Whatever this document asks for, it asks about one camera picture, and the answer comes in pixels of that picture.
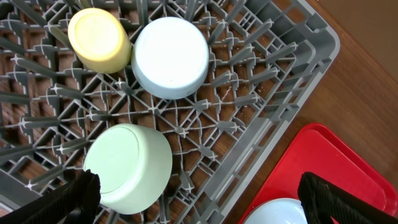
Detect small light blue plate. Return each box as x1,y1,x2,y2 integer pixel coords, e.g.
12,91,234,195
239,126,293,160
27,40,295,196
131,17,210,100

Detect red plastic tray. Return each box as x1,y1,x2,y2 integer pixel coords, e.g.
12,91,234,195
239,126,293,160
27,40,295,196
239,123,397,223

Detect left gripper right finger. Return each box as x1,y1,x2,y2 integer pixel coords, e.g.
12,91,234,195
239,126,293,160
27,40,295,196
297,172,397,224

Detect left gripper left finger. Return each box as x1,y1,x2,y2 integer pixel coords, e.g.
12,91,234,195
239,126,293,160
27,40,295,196
1,170,101,224

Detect mint green bowl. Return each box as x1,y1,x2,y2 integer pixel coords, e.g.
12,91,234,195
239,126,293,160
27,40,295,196
83,124,172,215

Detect grey dishwasher rack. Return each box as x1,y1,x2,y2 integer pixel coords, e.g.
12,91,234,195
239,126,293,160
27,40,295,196
1,0,340,223

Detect yellow plastic cup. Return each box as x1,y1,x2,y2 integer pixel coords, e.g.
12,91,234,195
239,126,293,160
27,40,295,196
68,8,132,73

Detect large light blue plate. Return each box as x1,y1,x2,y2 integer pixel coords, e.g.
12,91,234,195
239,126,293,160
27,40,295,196
243,198,307,224

